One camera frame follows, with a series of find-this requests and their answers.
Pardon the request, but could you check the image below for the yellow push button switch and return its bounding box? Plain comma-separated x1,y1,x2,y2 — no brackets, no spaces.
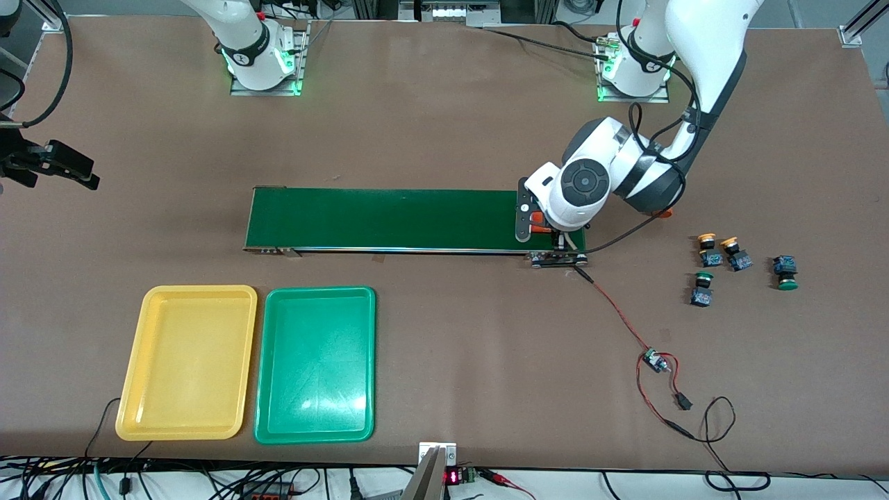
720,237,754,272
697,233,724,269

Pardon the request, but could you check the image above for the green push button switch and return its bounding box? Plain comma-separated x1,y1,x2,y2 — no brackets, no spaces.
690,272,715,308
773,256,799,291

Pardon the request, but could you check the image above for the green belt conveyor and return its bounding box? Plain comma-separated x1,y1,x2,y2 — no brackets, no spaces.
243,185,590,269

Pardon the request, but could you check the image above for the yellow plastic tray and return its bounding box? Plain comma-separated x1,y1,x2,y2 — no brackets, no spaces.
115,285,258,442

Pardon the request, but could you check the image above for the red alligator clip lead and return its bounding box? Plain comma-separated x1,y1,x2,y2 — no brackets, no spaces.
479,469,537,500

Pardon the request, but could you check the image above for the background metal equipment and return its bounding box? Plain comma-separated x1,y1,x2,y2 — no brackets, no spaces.
351,0,556,28

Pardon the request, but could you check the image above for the green plastic tray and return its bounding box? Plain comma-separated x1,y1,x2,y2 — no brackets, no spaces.
254,285,376,445

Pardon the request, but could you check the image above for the red and black power strip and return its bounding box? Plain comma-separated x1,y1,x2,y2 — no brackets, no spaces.
240,481,296,500

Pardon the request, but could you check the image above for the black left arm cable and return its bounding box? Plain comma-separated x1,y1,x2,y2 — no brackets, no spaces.
587,24,702,254

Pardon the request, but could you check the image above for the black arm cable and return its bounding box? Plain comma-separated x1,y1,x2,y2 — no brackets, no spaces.
0,0,74,131
587,24,702,254

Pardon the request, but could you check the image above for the red and black wire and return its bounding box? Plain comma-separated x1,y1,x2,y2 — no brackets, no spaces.
590,278,695,440

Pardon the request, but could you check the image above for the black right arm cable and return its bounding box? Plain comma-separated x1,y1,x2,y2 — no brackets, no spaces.
0,0,74,131

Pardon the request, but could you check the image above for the aluminium frame post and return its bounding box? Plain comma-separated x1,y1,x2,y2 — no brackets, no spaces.
28,0,68,32
838,0,889,48

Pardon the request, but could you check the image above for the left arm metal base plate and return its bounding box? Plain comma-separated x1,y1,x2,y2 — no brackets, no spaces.
594,33,671,103

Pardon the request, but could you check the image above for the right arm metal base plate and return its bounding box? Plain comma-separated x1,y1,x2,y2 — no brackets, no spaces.
229,19,311,97

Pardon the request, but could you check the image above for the thick black table cable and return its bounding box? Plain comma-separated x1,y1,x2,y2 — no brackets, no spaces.
479,21,615,60

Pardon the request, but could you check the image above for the thin black cable loop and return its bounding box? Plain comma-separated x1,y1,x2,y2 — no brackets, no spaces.
684,396,772,492

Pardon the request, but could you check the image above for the aluminium camera stand bracket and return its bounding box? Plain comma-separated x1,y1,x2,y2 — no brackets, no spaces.
399,442,458,500

